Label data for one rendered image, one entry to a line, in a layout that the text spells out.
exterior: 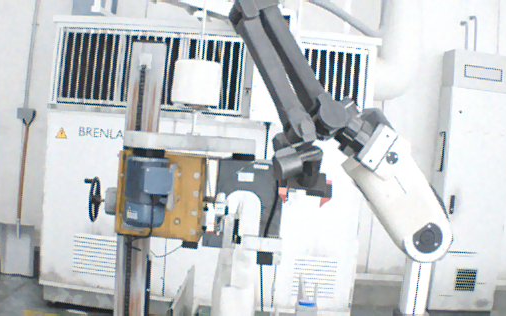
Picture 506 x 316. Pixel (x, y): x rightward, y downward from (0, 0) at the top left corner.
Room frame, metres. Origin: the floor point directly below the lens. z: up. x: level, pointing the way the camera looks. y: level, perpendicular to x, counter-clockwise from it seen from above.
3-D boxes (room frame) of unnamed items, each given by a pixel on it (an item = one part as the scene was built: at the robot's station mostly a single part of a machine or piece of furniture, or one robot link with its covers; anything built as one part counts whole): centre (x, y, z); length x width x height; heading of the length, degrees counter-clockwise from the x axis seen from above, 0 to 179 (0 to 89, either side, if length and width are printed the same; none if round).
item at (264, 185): (3.50, 0.00, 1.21); 0.30 x 0.25 x 0.30; 179
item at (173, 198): (3.30, 0.29, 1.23); 0.28 x 0.07 x 0.16; 179
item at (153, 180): (3.13, 0.33, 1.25); 0.10 x 0.08 x 0.12; 114
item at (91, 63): (6.63, 0.34, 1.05); 2.28 x 1.16 x 2.09; 89
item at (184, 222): (3.47, 0.34, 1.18); 0.34 x 0.25 x 0.31; 89
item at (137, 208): (3.23, 0.37, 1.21); 0.15 x 0.15 x 0.25
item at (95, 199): (3.45, 0.60, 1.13); 0.18 x 0.11 x 0.18; 179
